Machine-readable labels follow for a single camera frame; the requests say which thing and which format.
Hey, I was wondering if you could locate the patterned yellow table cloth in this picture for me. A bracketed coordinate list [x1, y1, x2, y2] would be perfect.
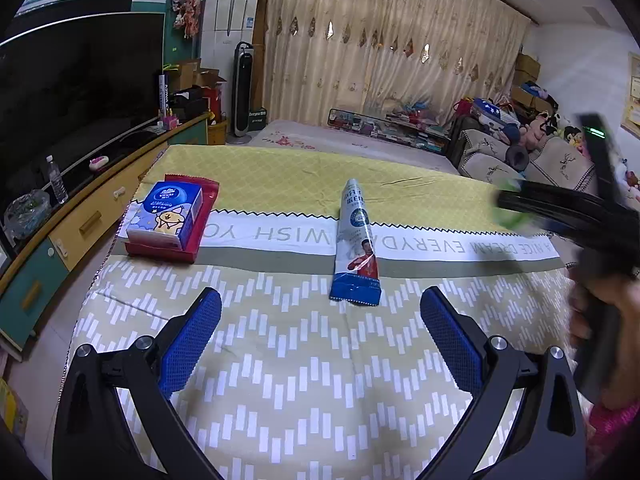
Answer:
[66, 144, 582, 480]

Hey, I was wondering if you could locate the yellow small bin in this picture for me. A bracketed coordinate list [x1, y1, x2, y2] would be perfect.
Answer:
[206, 119, 229, 147]

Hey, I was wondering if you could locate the green waste bin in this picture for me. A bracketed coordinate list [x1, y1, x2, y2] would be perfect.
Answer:
[246, 106, 269, 134]

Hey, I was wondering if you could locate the stack of cardboard boxes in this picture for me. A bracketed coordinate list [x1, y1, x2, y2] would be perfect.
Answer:
[511, 52, 542, 108]

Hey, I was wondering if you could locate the teal and yellow tv cabinet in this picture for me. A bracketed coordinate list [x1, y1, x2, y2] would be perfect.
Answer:
[0, 110, 212, 358]

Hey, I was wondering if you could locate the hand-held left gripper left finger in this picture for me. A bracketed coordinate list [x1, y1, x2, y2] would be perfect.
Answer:
[51, 287, 223, 480]

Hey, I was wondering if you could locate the person's right hand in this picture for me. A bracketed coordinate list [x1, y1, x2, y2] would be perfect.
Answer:
[567, 260, 640, 361]

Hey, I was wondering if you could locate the black television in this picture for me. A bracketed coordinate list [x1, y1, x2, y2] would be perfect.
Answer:
[0, 0, 167, 198]

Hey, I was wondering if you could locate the framed landscape painting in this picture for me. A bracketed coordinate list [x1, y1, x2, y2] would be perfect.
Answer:
[621, 51, 640, 137]

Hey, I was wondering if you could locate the black storage box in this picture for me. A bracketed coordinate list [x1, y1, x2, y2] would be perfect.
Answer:
[171, 86, 212, 122]

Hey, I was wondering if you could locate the open cardboard box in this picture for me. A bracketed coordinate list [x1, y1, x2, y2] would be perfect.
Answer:
[170, 59, 227, 106]

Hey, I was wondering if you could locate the white and blue toothpaste tube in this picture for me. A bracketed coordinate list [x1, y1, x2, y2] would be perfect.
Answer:
[328, 178, 382, 307]

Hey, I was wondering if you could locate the white standing air conditioner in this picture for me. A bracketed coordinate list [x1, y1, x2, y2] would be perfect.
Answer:
[199, 0, 264, 128]

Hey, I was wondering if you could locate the blue tissue pack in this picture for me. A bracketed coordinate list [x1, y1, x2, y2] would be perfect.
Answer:
[126, 181, 204, 252]

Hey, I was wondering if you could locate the beige sofa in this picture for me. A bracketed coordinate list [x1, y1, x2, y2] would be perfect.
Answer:
[446, 127, 640, 213]

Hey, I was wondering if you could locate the clear water bottle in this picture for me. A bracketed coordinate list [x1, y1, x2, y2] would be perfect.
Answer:
[46, 155, 70, 205]

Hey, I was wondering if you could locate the black tower fan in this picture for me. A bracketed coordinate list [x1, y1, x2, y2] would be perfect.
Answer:
[231, 41, 256, 138]

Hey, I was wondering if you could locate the artificial flower bunch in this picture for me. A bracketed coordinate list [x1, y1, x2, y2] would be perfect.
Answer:
[169, 0, 207, 40]

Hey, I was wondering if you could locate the blue starred bag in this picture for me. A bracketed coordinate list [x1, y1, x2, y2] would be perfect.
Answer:
[471, 97, 507, 122]

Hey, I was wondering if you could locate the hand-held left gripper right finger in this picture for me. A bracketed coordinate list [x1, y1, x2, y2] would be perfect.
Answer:
[419, 287, 587, 480]

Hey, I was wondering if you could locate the pink clothing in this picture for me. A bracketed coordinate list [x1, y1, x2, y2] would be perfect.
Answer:
[584, 400, 640, 463]

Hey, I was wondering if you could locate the floral floor mat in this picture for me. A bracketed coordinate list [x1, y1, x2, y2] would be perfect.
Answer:
[227, 119, 457, 175]

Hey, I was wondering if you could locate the pile of plush toys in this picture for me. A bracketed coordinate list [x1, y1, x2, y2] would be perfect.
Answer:
[517, 109, 640, 191]

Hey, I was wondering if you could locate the blue tissue packet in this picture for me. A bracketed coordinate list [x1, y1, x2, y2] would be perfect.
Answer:
[124, 174, 221, 266]

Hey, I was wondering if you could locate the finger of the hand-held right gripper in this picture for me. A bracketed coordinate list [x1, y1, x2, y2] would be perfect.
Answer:
[495, 180, 603, 248]

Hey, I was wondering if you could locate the beige curtain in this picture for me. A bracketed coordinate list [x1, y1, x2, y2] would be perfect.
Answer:
[259, 0, 532, 132]

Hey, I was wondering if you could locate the row of books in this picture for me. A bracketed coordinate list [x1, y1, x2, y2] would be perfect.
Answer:
[326, 106, 452, 155]

